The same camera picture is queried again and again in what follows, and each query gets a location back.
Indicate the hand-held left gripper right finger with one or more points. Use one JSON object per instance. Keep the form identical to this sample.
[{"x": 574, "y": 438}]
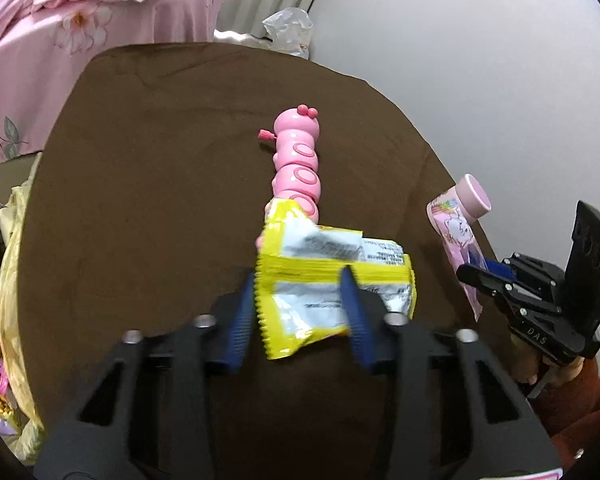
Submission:
[{"x": 357, "y": 325}]

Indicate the white plastic bag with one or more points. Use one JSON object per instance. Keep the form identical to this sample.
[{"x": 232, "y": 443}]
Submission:
[{"x": 290, "y": 27}]

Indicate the person's right forearm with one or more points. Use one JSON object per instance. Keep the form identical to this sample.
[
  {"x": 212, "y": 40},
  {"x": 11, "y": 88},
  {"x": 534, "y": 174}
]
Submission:
[{"x": 590, "y": 410}]

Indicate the pink floral bed sheet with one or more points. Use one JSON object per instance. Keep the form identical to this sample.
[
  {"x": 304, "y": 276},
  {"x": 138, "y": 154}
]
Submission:
[{"x": 80, "y": 60}]

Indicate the yellow bin liner bag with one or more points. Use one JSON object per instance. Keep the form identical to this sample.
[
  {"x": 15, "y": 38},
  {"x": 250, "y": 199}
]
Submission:
[{"x": 17, "y": 270}]

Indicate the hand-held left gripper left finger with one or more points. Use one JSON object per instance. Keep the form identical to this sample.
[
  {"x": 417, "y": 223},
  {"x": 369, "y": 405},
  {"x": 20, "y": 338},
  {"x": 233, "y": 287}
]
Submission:
[{"x": 237, "y": 330}]

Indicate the yellow snack wrapper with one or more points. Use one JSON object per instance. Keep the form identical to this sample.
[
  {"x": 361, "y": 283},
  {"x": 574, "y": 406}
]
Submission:
[{"x": 300, "y": 260}]

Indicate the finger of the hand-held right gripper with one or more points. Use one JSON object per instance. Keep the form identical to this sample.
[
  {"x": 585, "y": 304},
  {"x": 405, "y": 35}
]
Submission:
[
  {"x": 495, "y": 266},
  {"x": 485, "y": 284}
]

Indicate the pink caterpillar toy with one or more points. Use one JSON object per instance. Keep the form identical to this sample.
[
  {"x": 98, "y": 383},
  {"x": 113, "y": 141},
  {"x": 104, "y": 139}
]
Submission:
[{"x": 300, "y": 160}]

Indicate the pink cartoon tube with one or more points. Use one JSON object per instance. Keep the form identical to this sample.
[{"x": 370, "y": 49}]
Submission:
[{"x": 455, "y": 225}]

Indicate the person's right hand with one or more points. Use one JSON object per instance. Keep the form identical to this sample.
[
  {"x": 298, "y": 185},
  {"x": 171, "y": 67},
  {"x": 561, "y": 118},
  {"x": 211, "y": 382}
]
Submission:
[{"x": 525, "y": 360}]

